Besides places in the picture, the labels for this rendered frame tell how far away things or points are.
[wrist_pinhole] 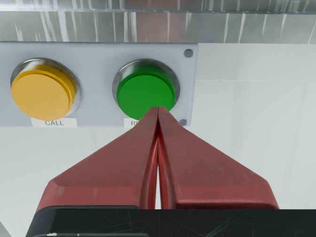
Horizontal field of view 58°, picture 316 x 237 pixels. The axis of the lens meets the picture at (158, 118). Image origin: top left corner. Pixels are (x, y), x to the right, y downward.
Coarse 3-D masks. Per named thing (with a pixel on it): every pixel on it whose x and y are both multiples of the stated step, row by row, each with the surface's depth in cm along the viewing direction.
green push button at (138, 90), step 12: (132, 72) 18; (144, 72) 18; (156, 72) 18; (120, 84) 19; (132, 84) 19; (144, 84) 19; (156, 84) 19; (168, 84) 19; (120, 96) 19; (132, 96) 19; (144, 96) 19; (156, 96) 19; (168, 96) 19; (120, 108) 20; (132, 108) 20; (144, 108) 20; (168, 108) 20
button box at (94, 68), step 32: (0, 64) 19; (32, 64) 19; (64, 64) 19; (96, 64) 19; (128, 64) 19; (160, 64) 19; (192, 64) 19; (0, 96) 20; (96, 96) 20; (192, 96) 21
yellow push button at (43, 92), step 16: (16, 80) 19; (32, 80) 18; (48, 80) 18; (64, 80) 19; (16, 96) 19; (32, 96) 19; (48, 96) 19; (64, 96) 19; (32, 112) 20; (48, 112) 20; (64, 112) 20
